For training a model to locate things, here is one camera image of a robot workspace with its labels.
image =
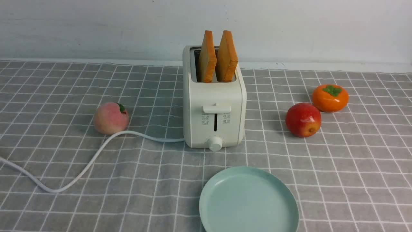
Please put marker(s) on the pink peach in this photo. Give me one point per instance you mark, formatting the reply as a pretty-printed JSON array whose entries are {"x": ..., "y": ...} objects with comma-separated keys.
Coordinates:
[{"x": 111, "y": 118}]

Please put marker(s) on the light green plate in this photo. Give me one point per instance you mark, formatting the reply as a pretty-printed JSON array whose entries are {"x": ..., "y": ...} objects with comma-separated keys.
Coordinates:
[{"x": 247, "y": 199}]

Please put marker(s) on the red apple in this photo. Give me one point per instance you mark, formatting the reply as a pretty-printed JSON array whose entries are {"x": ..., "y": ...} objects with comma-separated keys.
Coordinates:
[{"x": 303, "y": 120}]

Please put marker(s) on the white two-slot toaster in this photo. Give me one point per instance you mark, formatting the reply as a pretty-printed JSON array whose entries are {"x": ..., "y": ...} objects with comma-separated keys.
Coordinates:
[{"x": 213, "y": 113}]

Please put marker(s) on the grey checked tablecloth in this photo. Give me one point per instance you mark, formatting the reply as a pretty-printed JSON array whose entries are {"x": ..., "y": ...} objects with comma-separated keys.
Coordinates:
[{"x": 353, "y": 175}]

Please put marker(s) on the toast slice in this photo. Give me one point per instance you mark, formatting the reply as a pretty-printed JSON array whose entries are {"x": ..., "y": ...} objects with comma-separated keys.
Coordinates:
[
  {"x": 227, "y": 59},
  {"x": 207, "y": 59}
]

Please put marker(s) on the orange persimmon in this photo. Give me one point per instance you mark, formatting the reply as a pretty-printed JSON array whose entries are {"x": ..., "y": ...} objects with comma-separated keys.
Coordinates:
[{"x": 330, "y": 98}]

